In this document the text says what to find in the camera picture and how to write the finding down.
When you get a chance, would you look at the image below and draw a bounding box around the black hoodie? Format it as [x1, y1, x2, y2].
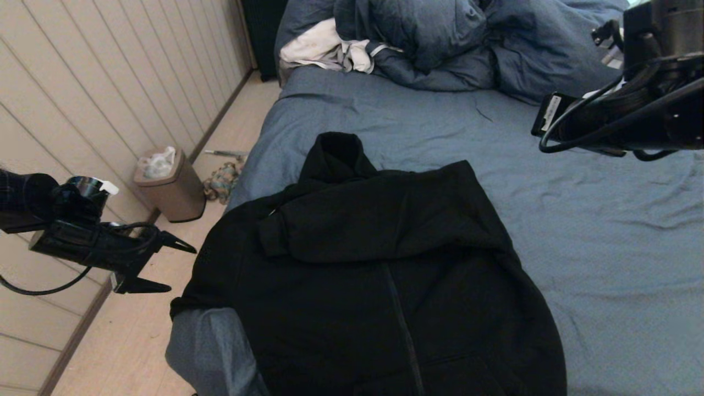
[169, 132, 567, 396]

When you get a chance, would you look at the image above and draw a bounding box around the brown trash bin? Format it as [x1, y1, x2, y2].
[134, 146, 207, 223]

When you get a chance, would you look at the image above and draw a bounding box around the clear plastic bin bag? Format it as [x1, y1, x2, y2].
[139, 147, 178, 179]

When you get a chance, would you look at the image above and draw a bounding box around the blue-sheeted bed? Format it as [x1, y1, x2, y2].
[165, 65, 704, 396]

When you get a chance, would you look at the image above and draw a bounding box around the dark blue duvet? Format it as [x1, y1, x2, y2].
[274, 0, 628, 105]

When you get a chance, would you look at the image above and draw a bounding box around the black cabinet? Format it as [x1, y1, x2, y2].
[240, 0, 289, 83]

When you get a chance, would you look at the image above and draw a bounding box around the crumpled white garment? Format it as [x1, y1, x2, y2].
[279, 18, 402, 75]

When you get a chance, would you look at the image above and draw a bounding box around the colourful braided rope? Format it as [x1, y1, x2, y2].
[203, 162, 243, 205]

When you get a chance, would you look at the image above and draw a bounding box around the smooth black left arm cable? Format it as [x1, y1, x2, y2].
[0, 223, 160, 296]

